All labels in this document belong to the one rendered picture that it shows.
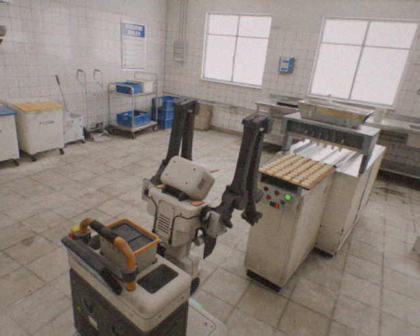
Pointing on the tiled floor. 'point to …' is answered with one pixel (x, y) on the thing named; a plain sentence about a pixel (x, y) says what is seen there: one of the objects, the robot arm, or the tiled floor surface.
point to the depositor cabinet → (343, 197)
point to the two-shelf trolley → (132, 109)
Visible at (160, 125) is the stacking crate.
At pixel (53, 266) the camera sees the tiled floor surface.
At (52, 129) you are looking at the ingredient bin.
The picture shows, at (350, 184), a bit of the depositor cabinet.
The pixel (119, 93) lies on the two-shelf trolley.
